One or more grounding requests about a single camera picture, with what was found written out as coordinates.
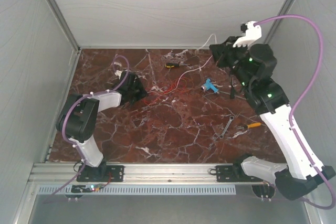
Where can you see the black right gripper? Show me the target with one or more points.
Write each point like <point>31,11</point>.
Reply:
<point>220,51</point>

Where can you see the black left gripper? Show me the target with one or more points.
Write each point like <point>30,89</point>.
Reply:
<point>142,93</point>

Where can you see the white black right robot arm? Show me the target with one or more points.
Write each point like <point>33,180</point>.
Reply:
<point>302,171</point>

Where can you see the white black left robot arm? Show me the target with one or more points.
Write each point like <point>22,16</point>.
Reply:
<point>77,120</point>

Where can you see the blue plastic tool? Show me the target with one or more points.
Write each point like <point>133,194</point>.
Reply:
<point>208,85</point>

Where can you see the yellow black screwdriver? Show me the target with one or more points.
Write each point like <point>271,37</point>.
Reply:
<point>175,65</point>

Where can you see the silver combination wrench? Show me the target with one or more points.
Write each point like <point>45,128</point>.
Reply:
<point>231,118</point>

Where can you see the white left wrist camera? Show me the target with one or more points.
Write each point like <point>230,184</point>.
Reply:
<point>119,73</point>

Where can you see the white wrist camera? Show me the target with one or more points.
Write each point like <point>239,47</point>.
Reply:
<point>251,32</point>
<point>119,73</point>

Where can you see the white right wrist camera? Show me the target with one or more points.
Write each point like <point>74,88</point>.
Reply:
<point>251,32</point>

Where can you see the black handled small screwdriver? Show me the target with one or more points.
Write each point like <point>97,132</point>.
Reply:
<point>232,89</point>

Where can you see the orange handled screwdriver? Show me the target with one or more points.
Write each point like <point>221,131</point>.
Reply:
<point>250,126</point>

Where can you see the grey slotted cable duct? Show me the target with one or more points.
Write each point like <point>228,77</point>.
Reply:
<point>151,190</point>

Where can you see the aluminium front rail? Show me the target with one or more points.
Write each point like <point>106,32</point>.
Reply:
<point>150,173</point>

